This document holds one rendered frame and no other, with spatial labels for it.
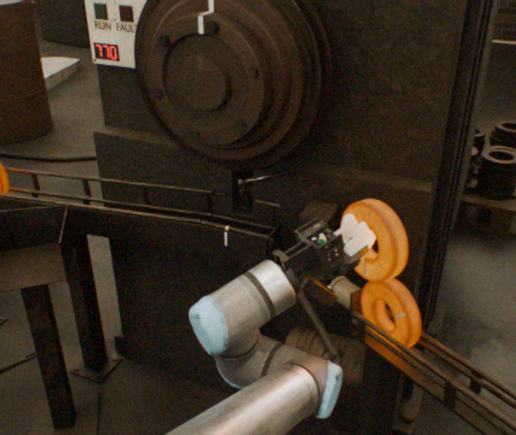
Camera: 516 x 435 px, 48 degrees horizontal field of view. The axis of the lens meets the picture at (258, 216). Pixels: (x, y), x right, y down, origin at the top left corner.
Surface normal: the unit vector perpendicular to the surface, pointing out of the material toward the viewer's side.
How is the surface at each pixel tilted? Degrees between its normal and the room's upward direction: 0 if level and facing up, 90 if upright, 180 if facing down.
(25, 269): 5
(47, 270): 5
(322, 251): 89
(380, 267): 89
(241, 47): 90
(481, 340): 0
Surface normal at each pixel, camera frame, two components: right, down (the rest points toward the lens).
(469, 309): 0.00, -0.87
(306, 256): 0.51, 0.40
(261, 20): 0.35, -0.28
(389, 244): -0.85, 0.25
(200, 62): -0.41, 0.44
